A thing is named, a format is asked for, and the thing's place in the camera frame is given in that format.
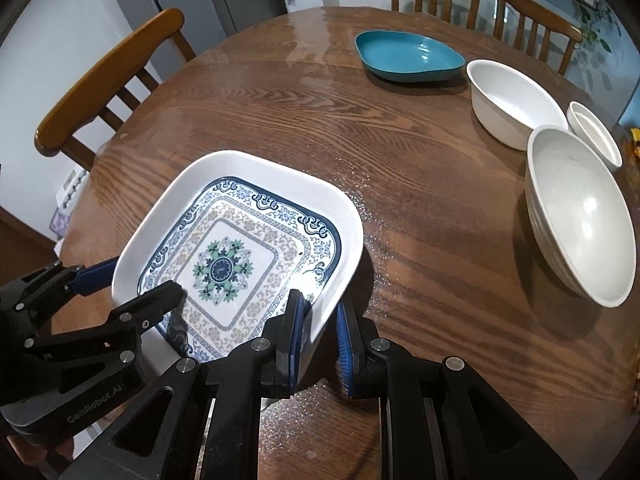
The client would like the large grey-white bowl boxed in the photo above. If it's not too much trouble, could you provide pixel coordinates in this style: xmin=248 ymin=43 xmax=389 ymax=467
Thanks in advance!
xmin=525 ymin=126 xmax=637 ymax=308

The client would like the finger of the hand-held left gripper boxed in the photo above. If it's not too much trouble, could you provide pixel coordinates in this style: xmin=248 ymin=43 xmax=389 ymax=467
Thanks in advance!
xmin=0 ymin=257 xmax=121 ymax=333
xmin=22 ymin=280 xmax=185 ymax=366

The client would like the white printed box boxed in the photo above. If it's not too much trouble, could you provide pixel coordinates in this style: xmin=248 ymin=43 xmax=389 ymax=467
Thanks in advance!
xmin=47 ymin=167 xmax=92 ymax=241

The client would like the white bowl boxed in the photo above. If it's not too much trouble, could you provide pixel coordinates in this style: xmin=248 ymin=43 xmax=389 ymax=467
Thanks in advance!
xmin=466 ymin=59 xmax=570 ymax=151

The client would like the small white ramekin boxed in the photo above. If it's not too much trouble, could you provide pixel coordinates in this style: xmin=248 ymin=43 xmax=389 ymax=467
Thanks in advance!
xmin=566 ymin=101 xmax=623 ymax=172

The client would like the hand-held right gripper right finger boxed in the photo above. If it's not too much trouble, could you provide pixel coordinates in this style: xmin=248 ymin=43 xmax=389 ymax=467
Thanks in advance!
xmin=336 ymin=302 xmax=576 ymax=480

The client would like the grey refrigerator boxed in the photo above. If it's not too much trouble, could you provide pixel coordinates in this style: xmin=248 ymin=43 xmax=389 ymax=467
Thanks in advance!
xmin=97 ymin=0 xmax=288 ymax=81

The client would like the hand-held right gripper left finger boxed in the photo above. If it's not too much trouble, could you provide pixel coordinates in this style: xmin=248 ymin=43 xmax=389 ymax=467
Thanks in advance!
xmin=60 ymin=290 xmax=314 ymax=480

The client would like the teal plate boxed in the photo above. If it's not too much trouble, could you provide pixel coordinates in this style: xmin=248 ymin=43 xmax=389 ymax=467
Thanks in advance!
xmin=354 ymin=30 xmax=466 ymax=83

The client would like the blue patterned square plate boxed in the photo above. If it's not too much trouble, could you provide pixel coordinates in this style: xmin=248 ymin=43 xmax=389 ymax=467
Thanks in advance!
xmin=111 ymin=150 xmax=365 ymax=378

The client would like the hanging green vine plant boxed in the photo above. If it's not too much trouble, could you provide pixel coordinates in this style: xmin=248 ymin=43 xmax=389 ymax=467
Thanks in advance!
xmin=572 ymin=0 xmax=618 ymax=56

